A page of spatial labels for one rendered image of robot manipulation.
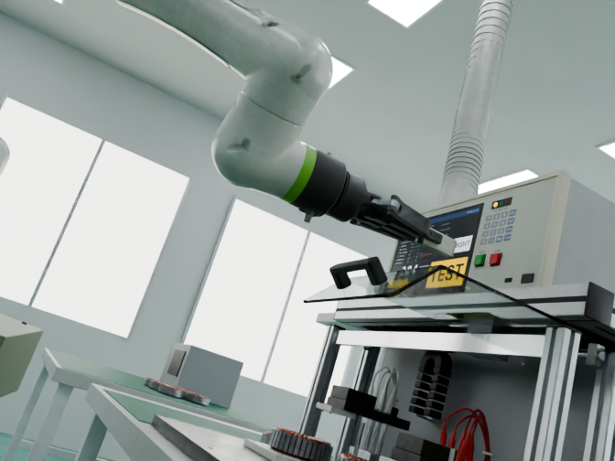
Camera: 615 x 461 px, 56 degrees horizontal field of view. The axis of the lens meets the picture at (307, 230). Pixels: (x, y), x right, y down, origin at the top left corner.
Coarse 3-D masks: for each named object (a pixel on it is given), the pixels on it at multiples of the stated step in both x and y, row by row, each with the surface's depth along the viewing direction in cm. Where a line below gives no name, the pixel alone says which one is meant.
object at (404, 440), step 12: (396, 444) 87; (408, 444) 85; (420, 444) 82; (432, 444) 83; (384, 456) 85; (396, 456) 86; (408, 456) 83; (420, 456) 81; (432, 456) 82; (444, 456) 83; (456, 456) 84
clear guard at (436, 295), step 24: (336, 288) 85; (360, 288) 77; (384, 288) 70; (408, 288) 83; (432, 288) 79; (456, 288) 75; (480, 288) 72; (432, 312) 92; (456, 312) 88; (480, 312) 83; (504, 312) 79; (528, 312) 76
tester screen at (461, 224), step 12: (456, 216) 112; (468, 216) 108; (432, 228) 117; (444, 228) 114; (456, 228) 110; (468, 228) 107; (396, 252) 126; (408, 252) 122; (420, 252) 118; (432, 252) 114; (456, 252) 107; (468, 252) 104; (396, 264) 124; (408, 264) 120; (420, 264) 116
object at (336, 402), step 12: (336, 396) 108; (348, 396) 105; (360, 396) 106; (372, 396) 107; (324, 408) 105; (336, 408) 104; (348, 408) 104; (360, 408) 105; (372, 408) 107; (372, 420) 112; (384, 420) 107; (396, 420) 108; (384, 432) 107; (372, 444) 109
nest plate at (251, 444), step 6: (246, 438) 106; (246, 444) 105; (252, 444) 103; (258, 444) 102; (264, 444) 107; (258, 450) 100; (264, 450) 97; (270, 450) 97; (270, 456) 95; (276, 456) 93; (282, 456) 93; (288, 456) 96
